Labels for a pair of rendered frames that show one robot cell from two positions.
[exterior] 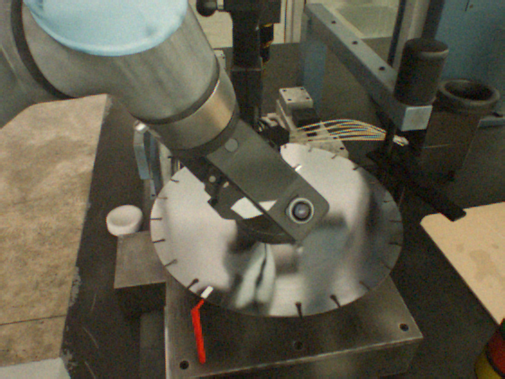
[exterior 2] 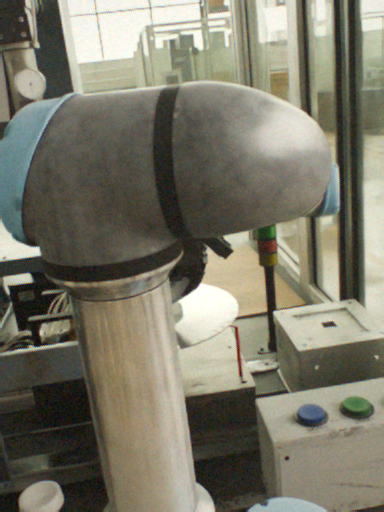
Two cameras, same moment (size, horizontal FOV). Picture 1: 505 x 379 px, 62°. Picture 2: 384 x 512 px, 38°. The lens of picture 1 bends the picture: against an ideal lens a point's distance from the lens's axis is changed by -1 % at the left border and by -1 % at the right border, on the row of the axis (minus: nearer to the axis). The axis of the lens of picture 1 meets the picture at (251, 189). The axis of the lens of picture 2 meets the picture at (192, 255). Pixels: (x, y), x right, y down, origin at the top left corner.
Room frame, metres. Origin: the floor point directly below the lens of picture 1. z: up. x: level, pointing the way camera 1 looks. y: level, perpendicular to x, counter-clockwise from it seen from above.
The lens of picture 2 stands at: (0.24, 0.97, 1.40)
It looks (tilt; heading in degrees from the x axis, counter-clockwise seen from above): 18 degrees down; 275
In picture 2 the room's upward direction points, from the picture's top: 7 degrees counter-clockwise
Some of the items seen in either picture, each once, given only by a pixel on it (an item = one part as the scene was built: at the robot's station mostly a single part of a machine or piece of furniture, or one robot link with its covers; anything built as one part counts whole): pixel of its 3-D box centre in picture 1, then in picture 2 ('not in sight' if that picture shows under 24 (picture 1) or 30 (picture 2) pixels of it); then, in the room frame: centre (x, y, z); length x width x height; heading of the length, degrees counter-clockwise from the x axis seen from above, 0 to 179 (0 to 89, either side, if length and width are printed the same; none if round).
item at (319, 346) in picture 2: not in sight; (330, 357); (0.08, -0.03, 0.82); 0.18 x 0.18 x 0.15; 10
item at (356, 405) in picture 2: not in sight; (356, 408); (0.09, 0.25, 0.90); 0.04 x 0.04 x 0.02
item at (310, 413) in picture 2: not in sight; (311, 416); (0.16, 0.26, 0.90); 0.04 x 0.04 x 0.02
